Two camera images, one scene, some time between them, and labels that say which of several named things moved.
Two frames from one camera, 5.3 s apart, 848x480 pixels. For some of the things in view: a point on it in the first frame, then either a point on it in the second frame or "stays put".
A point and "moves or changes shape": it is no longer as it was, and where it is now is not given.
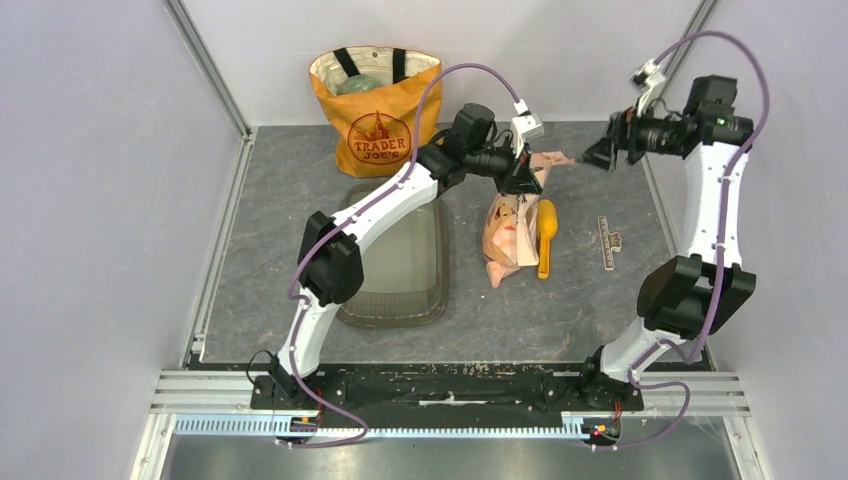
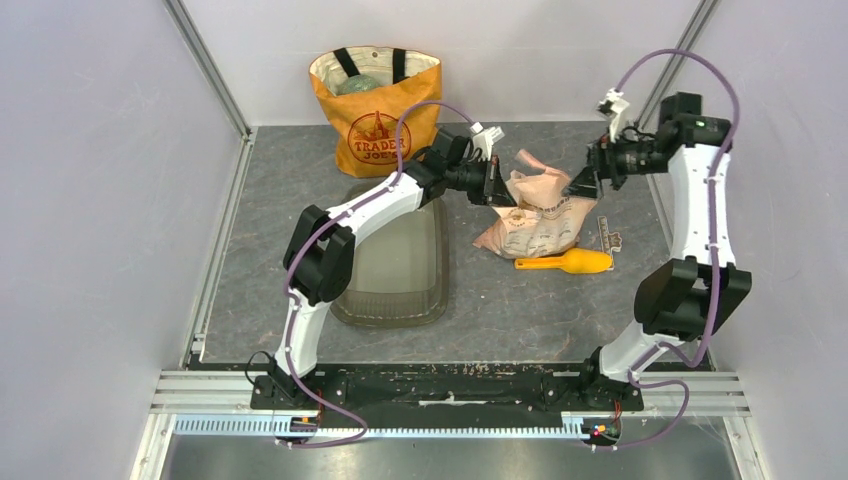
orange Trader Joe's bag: x=371 y=96 stays put
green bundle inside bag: x=356 y=84 stays put
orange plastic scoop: x=546 y=230 → x=582 y=261
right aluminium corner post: x=699 y=21 stays put
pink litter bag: x=511 y=233 moves or changes shape
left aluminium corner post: x=207 y=65 stays put
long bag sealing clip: x=609 y=242 stays put
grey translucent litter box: x=406 y=261 stays put
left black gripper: x=519 y=178 → x=499 y=195
